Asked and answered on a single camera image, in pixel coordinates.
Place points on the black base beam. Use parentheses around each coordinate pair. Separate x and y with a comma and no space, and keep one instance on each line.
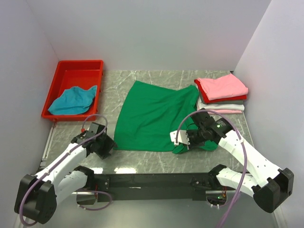
(166,186)

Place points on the folded grey t shirt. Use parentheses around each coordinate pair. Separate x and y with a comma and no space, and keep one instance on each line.
(236,102)

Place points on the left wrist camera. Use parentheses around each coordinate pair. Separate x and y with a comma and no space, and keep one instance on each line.
(86,129)

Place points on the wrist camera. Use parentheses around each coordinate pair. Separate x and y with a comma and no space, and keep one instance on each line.
(86,129)
(182,137)

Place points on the folded red t shirt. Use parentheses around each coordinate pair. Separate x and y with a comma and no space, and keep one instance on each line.
(221,91)

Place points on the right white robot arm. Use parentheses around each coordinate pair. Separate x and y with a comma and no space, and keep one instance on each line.
(268,184)

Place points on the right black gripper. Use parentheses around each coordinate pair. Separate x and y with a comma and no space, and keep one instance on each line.
(192,143)

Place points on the blue t shirt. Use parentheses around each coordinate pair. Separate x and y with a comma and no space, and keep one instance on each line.
(73,101)

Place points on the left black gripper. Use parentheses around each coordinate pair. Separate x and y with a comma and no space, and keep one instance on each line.
(109,144)

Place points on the folded white t shirt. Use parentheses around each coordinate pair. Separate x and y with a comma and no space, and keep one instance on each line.
(236,107)

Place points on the folded light pink t shirt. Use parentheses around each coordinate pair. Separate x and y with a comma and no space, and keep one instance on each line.
(226,111)

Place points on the green t shirt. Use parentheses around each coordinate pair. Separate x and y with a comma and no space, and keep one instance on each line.
(150,113)

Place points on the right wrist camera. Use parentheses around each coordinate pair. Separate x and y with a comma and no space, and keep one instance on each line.
(182,137)

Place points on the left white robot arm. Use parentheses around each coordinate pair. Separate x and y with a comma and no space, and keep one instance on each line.
(39,194)

